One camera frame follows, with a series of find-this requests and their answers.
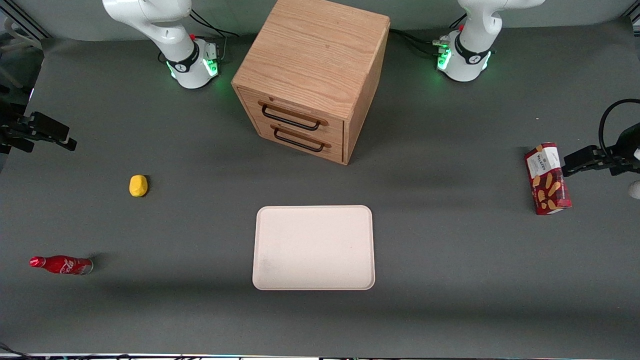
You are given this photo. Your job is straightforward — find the black cable at table edge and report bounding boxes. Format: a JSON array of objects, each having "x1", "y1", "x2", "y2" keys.
[{"x1": 0, "y1": 342, "x2": 32, "y2": 360}]

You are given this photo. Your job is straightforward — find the black looped camera cable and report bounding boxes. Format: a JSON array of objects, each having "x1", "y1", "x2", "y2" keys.
[{"x1": 598, "y1": 98, "x2": 640, "y2": 162}]

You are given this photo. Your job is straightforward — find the red coke bottle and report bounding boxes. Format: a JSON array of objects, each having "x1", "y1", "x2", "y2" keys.
[{"x1": 29, "y1": 255, "x2": 94, "y2": 276}]

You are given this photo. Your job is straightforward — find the wooden drawer front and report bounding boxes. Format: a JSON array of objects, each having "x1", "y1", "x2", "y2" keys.
[
  {"x1": 238, "y1": 87, "x2": 345, "y2": 145},
  {"x1": 251, "y1": 113, "x2": 345, "y2": 164}
]

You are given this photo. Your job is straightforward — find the black drawer handle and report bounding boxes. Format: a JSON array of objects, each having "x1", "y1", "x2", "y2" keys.
[
  {"x1": 258, "y1": 100, "x2": 330, "y2": 132},
  {"x1": 270, "y1": 124, "x2": 332, "y2": 153}
]

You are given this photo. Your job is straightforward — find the wooden drawer cabinet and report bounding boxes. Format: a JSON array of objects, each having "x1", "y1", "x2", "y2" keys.
[{"x1": 231, "y1": 0, "x2": 391, "y2": 166}]

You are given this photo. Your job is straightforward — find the black right base cables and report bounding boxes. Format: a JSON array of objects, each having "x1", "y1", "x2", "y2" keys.
[{"x1": 189, "y1": 8, "x2": 241, "y2": 41}]

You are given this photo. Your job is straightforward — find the dark metal frame rail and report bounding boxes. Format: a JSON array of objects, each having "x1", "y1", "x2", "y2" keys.
[{"x1": 0, "y1": 0, "x2": 52, "y2": 41}]

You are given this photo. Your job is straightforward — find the black base cables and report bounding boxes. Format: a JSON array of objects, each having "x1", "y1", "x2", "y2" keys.
[
  {"x1": 388, "y1": 14, "x2": 468, "y2": 57},
  {"x1": 189, "y1": 8, "x2": 241, "y2": 41}
]

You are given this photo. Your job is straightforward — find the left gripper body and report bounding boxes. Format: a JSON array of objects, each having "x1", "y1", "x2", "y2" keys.
[{"x1": 610, "y1": 123, "x2": 640, "y2": 176}]

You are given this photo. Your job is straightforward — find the red biscuit box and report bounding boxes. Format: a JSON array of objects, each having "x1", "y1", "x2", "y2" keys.
[{"x1": 524, "y1": 142, "x2": 573, "y2": 216}]

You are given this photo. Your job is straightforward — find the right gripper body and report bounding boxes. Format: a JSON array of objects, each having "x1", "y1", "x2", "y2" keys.
[{"x1": 0, "y1": 85, "x2": 33, "y2": 146}]

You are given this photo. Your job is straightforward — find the black left base cables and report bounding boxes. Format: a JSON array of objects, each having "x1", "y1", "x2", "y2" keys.
[{"x1": 388, "y1": 14, "x2": 468, "y2": 57}]

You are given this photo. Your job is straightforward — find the yellow lemon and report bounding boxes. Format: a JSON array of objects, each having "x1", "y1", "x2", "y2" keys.
[{"x1": 129, "y1": 174, "x2": 149, "y2": 198}]

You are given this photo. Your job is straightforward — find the white tube stand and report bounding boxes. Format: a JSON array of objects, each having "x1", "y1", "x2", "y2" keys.
[{"x1": 0, "y1": 17, "x2": 45, "y2": 90}]

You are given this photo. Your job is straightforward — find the beige rectangular tray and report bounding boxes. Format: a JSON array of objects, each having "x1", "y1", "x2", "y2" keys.
[{"x1": 252, "y1": 205, "x2": 376, "y2": 291}]

